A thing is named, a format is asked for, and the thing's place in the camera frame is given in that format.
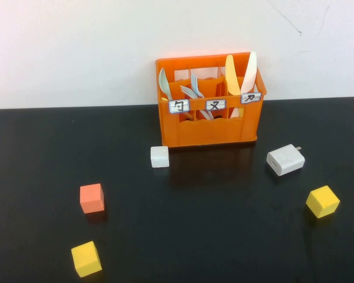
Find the paper label for knives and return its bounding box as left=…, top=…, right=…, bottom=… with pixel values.
left=240, top=91, right=263, bottom=104

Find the white plastic fork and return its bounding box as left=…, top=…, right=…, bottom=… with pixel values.
left=179, top=84, right=215, bottom=120

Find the light blue plastic fork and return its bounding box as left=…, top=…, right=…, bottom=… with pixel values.
left=190, top=71, right=205, bottom=100

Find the white USB wall charger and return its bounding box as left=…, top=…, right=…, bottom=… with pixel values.
left=266, top=143, right=306, bottom=177

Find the plain yellow foam cube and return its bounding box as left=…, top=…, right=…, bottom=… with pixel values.
left=71, top=241, right=103, bottom=278

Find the yellow cube with chipped face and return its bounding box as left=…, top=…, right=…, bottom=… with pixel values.
left=306, top=185, right=340, bottom=219

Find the white plastic spoon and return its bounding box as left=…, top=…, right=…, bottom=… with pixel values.
left=158, top=67, right=193, bottom=119

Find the cream white plastic knife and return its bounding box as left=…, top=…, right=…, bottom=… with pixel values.
left=228, top=51, right=258, bottom=119

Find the white foam cube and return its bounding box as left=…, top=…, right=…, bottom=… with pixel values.
left=150, top=146, right=170, bottom=169

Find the salmon orange foam cube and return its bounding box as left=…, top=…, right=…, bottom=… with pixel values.
left=79, top=183, right=105, bottom=214

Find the yellow plastic knife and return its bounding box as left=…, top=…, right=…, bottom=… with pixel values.
left=224, top=54, right=242, bottom=96

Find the paper label for forks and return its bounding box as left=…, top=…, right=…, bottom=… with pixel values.
left=205, top=98, right=227, bottom=111

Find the orange plastic cutlery holder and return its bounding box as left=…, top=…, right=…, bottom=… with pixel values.
left=155, top=51, right=267, bottom=148

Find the paper label for spoons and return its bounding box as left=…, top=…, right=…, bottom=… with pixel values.
left=167, top=98, right=191, bottom=114

